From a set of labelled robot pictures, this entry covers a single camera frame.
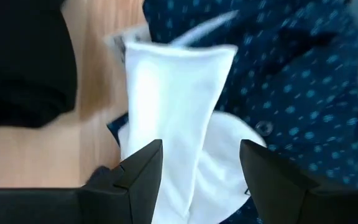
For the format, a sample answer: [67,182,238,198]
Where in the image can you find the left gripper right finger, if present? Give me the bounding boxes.
[239,139,321,224]

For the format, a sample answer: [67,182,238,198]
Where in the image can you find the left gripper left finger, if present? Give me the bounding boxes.
[79,139,164,224]

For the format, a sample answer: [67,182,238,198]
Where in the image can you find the large white cloth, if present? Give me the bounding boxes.
[117,40,267,224]

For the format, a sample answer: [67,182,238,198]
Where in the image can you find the navy dotted shirt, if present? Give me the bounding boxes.
[106,0,358,224]

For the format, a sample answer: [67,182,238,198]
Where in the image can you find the black garment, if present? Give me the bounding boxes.
[0,0,78,129]

